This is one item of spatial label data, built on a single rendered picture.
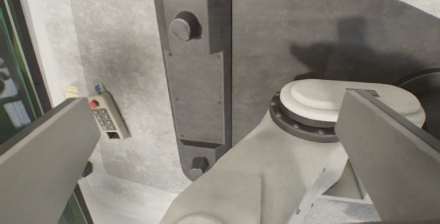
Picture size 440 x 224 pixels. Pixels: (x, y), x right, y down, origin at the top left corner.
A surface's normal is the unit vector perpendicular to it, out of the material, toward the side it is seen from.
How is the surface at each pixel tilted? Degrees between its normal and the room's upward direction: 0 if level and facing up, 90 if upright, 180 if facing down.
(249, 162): 90
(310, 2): 0
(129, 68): 0
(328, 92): 90
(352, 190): 90
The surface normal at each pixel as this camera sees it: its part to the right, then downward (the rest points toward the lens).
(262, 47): -0.19, 0.51
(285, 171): -0.03, -0.85
